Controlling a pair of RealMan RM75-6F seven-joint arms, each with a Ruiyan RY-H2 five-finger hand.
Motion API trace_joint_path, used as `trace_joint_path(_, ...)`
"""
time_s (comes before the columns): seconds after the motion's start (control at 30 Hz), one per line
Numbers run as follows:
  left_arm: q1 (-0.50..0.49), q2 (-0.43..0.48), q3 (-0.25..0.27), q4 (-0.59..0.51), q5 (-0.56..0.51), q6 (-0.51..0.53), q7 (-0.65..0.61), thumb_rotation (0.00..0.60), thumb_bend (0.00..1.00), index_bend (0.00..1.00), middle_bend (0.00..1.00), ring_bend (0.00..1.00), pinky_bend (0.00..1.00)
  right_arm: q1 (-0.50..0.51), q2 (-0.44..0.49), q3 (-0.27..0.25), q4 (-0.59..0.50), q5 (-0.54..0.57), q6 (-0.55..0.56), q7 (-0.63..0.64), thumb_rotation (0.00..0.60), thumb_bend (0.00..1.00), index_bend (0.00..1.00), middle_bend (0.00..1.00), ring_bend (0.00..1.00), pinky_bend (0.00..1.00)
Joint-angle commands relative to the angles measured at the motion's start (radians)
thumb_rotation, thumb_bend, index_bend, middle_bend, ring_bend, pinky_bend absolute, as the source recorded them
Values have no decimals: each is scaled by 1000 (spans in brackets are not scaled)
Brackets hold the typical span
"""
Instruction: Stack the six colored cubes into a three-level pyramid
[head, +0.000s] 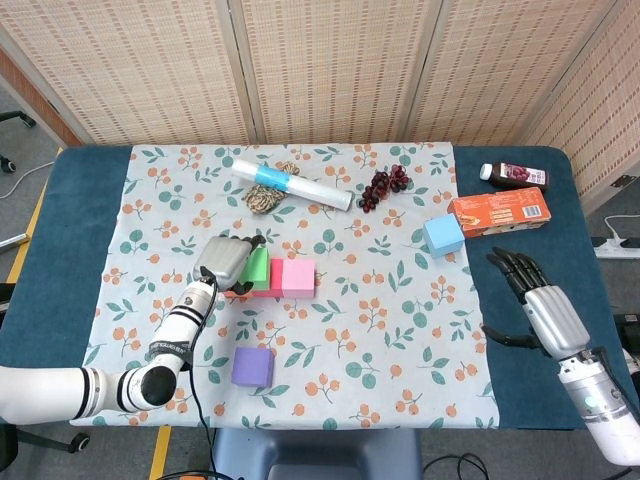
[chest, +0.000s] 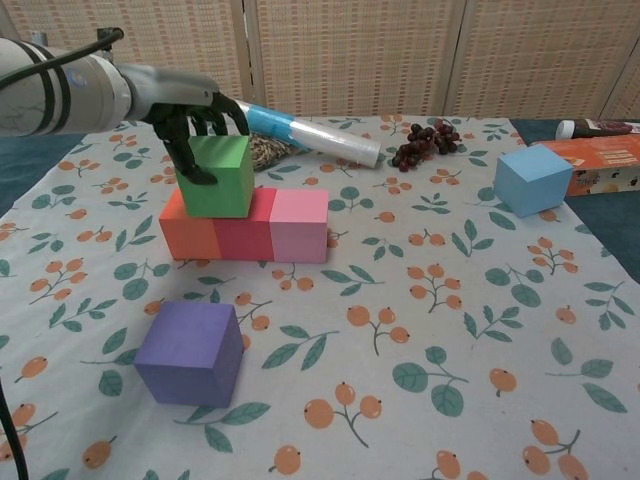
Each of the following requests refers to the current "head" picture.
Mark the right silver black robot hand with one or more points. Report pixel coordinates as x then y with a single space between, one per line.
557 320

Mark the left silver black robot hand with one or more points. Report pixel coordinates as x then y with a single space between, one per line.
222 260

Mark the green cube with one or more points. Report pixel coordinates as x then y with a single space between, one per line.
257 275

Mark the orange cube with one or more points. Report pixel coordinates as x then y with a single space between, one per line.
235 296

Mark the red cube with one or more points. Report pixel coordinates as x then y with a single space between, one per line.
276 280

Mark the pink cube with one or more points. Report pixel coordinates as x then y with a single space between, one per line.
298 279

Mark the light blue cube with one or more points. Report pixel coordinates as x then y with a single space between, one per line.
442 236

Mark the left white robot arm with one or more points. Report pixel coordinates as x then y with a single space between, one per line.
50 392

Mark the black equipment box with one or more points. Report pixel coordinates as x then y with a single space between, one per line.
631 320

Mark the white power strip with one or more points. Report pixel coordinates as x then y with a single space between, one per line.
617 248

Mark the clear film roll blue label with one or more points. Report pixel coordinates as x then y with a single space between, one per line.
300 186

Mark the purple cube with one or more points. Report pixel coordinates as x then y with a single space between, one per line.
252 367

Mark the orange carton box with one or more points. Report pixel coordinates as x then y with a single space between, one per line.
505 212

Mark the dark teal table cover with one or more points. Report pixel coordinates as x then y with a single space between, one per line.
525 200

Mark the grape juice bottle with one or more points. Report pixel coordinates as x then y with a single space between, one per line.
515 175

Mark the floral tablecloth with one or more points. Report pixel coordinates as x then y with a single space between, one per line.
350 350

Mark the dark purple grape bunch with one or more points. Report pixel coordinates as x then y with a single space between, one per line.
380 187

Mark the woven bamboo screen panel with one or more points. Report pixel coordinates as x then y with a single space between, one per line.
605 120
335 65
500 65
125 65

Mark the grey metal bar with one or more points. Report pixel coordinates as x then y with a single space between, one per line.
12 241

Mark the black chair base with caster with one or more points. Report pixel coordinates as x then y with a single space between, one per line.
80 442

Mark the black office chair base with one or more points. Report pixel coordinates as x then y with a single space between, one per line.
17 117

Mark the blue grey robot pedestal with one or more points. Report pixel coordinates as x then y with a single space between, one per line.
320 450

